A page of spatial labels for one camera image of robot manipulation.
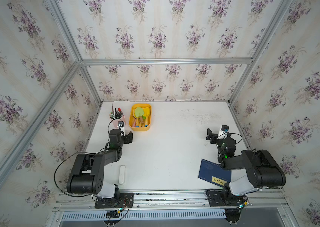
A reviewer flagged yellow storage box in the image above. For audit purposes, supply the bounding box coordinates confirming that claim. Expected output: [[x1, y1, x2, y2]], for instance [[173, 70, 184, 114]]
[[128, 103, 152, 131]]

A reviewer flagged green round spatula wooden handle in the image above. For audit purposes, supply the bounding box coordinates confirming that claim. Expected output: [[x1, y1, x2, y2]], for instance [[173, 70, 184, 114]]
[[134, 107, 144, 127]]

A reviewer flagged yellow shovel blue tip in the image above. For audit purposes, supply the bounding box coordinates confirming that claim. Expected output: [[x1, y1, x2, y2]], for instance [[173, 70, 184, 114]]
[[143, 107, 151, 127]]

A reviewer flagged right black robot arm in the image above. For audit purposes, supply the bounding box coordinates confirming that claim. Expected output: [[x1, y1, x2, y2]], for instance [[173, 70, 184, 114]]
[[206, 125, 286, 199]]

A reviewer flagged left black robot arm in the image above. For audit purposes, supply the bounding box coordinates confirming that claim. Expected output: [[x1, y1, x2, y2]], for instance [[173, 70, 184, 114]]
[[53, 129, 133, 201]]

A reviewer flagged pink pen cup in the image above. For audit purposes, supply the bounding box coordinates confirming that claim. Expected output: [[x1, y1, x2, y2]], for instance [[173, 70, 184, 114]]
[[110, 105, 126, 128]]

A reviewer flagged white eraser bar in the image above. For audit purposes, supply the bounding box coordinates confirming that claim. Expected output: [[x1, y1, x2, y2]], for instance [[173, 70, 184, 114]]
[[118, 165, 126, 185]]

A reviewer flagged blue book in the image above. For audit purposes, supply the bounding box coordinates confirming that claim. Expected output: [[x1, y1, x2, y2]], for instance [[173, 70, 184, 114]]
[[198, 159, 231, 186]]

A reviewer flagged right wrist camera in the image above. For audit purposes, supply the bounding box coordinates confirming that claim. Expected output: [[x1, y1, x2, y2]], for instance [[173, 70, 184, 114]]
[[218, 125, 229, 138]]

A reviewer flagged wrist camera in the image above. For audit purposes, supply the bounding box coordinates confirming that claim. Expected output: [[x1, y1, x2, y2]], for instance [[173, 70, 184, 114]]
[[218, 125, 229, 138], [117, 121, 125, 135]]

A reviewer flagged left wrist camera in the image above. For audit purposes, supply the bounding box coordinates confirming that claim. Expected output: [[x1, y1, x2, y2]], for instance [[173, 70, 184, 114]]
[[117, 121, 125, 135]]

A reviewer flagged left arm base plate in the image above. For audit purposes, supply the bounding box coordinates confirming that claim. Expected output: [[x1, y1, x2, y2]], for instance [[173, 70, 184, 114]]
[[94, 193, 134, 209]]

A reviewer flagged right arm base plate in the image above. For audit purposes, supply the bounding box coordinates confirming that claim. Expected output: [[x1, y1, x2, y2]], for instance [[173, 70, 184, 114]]
[[205, 189, 248, 208]]

